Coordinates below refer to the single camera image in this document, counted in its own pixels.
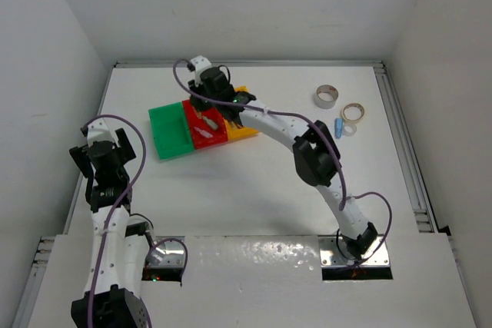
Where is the green correction tape case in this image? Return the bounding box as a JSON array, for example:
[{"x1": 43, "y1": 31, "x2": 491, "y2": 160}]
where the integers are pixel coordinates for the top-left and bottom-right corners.
[{"x1": 203, "y1": 116, "x2": 218, "y2": 131}]

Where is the pink correction tape case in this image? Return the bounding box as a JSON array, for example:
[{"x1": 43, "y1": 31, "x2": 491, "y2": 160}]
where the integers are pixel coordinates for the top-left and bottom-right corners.
[{"x1": 194, "y1": 127, "x2": 213, "y2": 139}]

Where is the grey wide tape roll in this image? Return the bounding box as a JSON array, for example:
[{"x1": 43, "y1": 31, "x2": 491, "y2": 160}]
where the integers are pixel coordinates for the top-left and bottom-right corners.
[{"x1": 313, "y1": 84, "x2": 339, "y2": 109}]

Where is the blue correction tape case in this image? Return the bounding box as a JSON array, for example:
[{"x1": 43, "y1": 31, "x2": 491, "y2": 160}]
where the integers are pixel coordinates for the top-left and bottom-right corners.
[{"x1": 334, "y1": 118, "x2": 344, "y2": 139}]

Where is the beige masking tape roll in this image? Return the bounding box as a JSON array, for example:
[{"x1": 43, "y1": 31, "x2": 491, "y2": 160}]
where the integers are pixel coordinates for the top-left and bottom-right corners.
[{"x1": 341, "y1": 103, "x2": 365, "y2": 124}]

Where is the clear small tape roll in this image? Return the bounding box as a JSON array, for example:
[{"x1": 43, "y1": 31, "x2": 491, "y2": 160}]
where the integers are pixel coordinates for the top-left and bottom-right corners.
[{"x1": 342, "y1": 122, "x2": 357, "y2": 137}]

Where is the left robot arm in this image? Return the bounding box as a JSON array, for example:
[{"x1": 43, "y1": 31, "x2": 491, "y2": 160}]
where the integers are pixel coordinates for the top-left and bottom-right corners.
[{"x1": 69, "y1": 119, "x2": 151, "y2": 327}]

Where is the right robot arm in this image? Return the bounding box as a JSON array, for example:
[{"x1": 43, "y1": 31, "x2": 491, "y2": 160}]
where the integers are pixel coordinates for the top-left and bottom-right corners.
[{"x1": 187, "y1": 61, "x2": 377, "y2": 260}]

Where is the red plastic bin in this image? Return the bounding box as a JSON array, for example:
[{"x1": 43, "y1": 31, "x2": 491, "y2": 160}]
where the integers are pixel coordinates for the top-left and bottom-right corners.
[{"x1": 181, "y1": 100, "x2": 228, "y2": 150}]

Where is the yellow plastic bin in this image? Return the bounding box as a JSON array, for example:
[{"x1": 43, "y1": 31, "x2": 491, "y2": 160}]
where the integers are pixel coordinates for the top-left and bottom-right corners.
[{"x1": 225, "y1": 85, "x2": 261, "y2": 141}]

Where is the green plastic bin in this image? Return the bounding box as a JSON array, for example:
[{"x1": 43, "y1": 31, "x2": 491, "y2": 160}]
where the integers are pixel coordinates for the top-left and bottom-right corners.
[{"x1": 148, "y1": 102, "x2": 194, "y2": 160}]

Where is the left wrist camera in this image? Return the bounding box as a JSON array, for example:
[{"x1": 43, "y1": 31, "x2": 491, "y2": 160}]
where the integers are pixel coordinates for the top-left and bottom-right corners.
[{"x1": 81, "y1": 118, "x2": 115, "y2": 147}]

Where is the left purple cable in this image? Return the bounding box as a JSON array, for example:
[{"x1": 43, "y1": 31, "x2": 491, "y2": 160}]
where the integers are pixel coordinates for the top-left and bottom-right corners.
[{"x1": 79, "y1": 114, "x2": 189, "y2": 328}]

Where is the purple cable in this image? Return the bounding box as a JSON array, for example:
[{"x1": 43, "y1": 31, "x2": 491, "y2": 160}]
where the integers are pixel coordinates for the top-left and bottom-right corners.
[
  {"x1": 171, "y1": 58, "x2": 394, "y2": 267},
  {"x1": 79, "y1": 114, "x2": 189, "y2": 328}
]

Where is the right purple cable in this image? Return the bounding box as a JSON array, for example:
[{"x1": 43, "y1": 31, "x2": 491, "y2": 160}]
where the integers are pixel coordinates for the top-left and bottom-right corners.
[{"x1": 171, "y1": 58, "x2": 394, "y2": 267}]

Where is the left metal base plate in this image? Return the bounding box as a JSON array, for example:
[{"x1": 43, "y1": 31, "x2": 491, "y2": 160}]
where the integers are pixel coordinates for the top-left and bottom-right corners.
[{"x1": 146, "y1": 236, "x2": 188, "y2": 269}]

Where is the metal base plate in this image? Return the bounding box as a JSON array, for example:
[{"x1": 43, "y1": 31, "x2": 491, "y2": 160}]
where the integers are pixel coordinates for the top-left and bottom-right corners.
[
  {"x1": 146, "y1": 236, "x2": 188, "y2": 269},
  {"x1": 318, "y1": 234, "x2": 392, "y2": 268}
]

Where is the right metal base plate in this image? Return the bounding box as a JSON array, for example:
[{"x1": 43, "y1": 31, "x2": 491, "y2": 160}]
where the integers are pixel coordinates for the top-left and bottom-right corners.
[{"x1": 318, "y1": 234, "x2": 392, "y2": 268}]

